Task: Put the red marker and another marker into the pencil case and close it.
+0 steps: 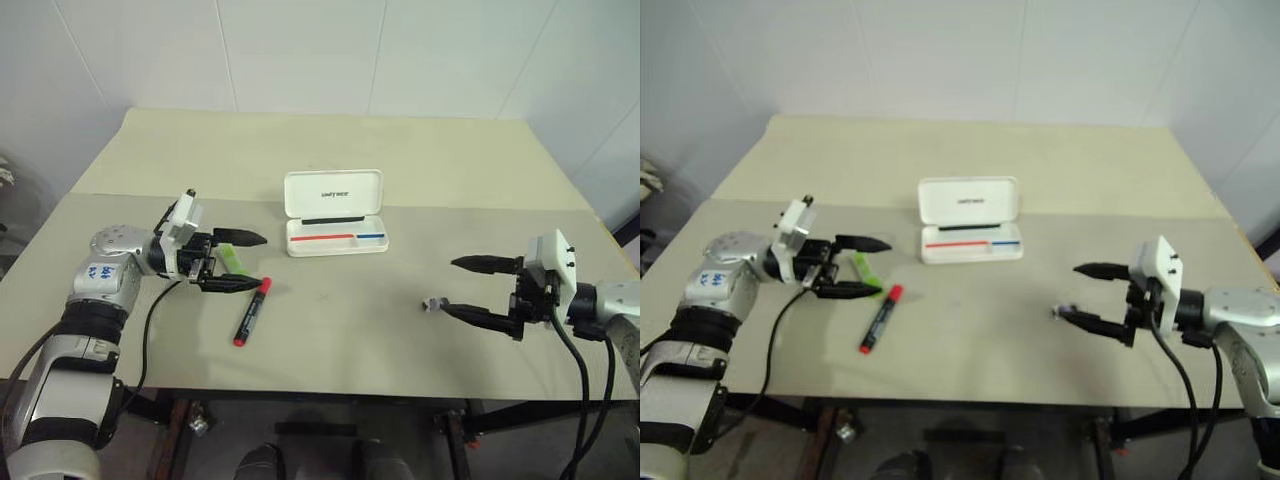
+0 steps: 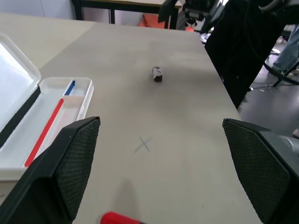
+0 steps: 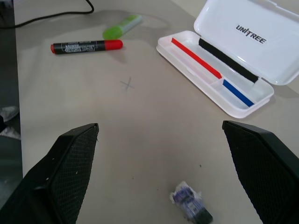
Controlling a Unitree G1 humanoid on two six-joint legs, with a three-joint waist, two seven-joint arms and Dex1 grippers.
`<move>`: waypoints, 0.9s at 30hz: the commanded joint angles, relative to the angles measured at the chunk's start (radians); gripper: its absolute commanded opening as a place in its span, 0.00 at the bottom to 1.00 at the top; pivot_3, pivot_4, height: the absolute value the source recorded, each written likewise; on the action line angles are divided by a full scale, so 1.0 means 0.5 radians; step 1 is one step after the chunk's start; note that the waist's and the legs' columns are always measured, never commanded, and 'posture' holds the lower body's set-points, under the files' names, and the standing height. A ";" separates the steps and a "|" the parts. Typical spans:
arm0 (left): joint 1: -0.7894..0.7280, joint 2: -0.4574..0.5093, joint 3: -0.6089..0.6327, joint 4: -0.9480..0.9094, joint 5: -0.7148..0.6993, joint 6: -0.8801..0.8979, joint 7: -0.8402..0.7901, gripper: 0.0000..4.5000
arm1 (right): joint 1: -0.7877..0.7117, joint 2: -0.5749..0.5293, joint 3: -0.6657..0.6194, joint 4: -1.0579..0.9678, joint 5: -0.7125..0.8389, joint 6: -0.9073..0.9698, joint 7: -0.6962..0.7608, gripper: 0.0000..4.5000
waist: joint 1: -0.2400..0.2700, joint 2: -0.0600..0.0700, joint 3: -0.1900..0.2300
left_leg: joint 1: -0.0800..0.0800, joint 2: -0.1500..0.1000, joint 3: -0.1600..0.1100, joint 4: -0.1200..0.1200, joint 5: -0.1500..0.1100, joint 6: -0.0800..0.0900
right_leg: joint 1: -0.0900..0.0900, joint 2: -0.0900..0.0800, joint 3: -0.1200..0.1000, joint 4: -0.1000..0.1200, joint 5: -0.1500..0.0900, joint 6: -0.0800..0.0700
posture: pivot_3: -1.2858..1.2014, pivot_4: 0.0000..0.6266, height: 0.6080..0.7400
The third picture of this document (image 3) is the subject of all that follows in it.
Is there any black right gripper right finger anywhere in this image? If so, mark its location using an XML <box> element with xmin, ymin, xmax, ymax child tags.
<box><xmin>222</xmin><ymin>120</ymin><xmax>299</xmax><ymax>224</ymax></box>

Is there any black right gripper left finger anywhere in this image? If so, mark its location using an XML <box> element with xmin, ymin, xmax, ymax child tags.
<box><xmin>0</xmin><ymin>123</ymin><xmax>100</xmax><ymax>224</ymax></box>

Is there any red black whiteboard marker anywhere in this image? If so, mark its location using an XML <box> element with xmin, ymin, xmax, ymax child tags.
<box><xmin>50</xmin><ymin>39</ymin><xmax>123</xmax><ymax>56</ymax></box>

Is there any green highlighter pen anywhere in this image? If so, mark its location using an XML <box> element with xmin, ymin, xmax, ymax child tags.
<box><xmin>102</xmin><ymin>14</ymin><xmax>143</xmax><ymax>40</ymax></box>

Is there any white plastic pencil case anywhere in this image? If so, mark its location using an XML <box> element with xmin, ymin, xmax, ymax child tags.
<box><xmin>156</xmin><ymin>0</ymin><xmax>299</xmax><ymax>119</ymax></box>

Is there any blue pen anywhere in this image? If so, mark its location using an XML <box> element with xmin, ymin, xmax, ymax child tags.
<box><xmin>222</xmin><ymin>79</ymin><xmax>255</xmax><ymax>108</ymax></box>

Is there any red pen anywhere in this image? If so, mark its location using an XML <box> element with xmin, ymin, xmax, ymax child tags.
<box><xmin>171</xmin><ymin>37</ymin><xmax>222</xmax><ymax>80</ymax></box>

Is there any black cable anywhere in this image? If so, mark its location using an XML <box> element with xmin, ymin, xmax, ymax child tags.
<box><xmin>14</xmin><ymin>0</ymin><xmax>95</xmax><ymax>27</ymax></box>

